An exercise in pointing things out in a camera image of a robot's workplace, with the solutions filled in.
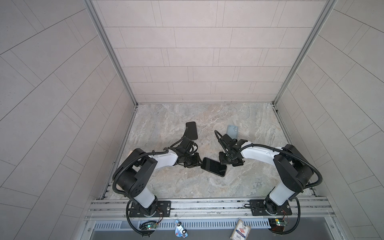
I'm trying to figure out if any blue white sticker tag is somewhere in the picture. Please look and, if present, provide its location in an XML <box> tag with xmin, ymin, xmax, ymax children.
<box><xmin>175</xmin><ymin>220</ymin><xmax>188</xmax><ymax>238</ymax></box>

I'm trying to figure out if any left circuit board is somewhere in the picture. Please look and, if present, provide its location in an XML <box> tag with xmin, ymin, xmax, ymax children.
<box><xmin>140</xmin><ymin>221</ymin><xmax>158</xmax><ymax>231</ymax></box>

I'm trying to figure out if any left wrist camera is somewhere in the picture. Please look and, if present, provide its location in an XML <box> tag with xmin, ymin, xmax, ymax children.
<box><xmin>177</xmin><ymin>137</ymin><xmax>195</xmax><ymax>154</ymax></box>

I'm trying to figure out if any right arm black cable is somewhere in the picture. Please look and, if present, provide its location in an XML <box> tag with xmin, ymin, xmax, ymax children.
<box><xmin>214</xmin><ymin>129</ymin><xmax>324</xmax><ymax>190</ymax></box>

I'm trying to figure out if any aluminium left corner post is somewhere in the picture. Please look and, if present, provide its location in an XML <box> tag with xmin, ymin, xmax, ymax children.
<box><xmin>84</xmin><ymin>0</ymin><xmax>138</xmax><ymax>107</ymax></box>

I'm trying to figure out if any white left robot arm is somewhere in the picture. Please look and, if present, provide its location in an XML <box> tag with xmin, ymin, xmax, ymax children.
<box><xmin>112</xmin><ymin>148</ymin><xmax>202</xmax><ymax>217</ymax></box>

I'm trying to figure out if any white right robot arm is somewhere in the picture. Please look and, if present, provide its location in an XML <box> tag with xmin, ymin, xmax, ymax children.
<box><xmin>218</xmin><ymin>139</ymin><xmax>322</xmax><ymax>215</ymax></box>

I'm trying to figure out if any aluminium right corner post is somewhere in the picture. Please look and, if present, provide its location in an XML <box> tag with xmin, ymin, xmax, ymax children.
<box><xmin>272</xmin><ymin>0</ymin><xmax>337</xmax><ymax>107</ymax></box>

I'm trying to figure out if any red white card tag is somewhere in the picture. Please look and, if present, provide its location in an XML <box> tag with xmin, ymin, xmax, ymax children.
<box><xmin>230</xmin><ymin>220</ymin><xmax>251</xmax><ymax>240</ymax></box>

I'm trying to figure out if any aluminium corner post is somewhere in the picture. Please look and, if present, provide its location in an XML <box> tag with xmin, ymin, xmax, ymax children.
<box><xmin>272</xmin><ymin>0</ymin><xmax>337</xmax><ymax>107</ymax></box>
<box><xmin>84</xmin><ymin>0</ymin><xmax>138</xmax><ymax>107</ymax></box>

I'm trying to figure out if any light blue phone case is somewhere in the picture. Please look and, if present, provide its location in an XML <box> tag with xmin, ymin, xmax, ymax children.
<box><xmin>227</xmin><ymin>125</ymin><xmax>239</xmax><ymax>139</ymax></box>

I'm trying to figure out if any circuit board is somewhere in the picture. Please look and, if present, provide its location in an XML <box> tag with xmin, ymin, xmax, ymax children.
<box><xmin>268</xmin><ymin>219</ymin><xmax>289</xmax><ymax>232</ymax></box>
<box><xmin>140</xmin><ymin>221</ymin><xmax>158</xmax><ymax>231</ymax></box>

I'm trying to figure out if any right circuit board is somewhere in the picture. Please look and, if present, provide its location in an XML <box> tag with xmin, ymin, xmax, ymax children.
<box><xmin>268</xmin><ymin>219</ymin><xmax>289</xmax><ymax>232</ymax></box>

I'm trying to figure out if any purple-edged phone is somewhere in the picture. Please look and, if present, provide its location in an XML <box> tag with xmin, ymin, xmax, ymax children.
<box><xmin>185</xmin><ymin>122</ymin><xmax>198</xmax><ymax>141</ymax></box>
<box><xmin>201</xmin><ymin>158</ymin><xmax>227</xmax><ymax>177</ymax></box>

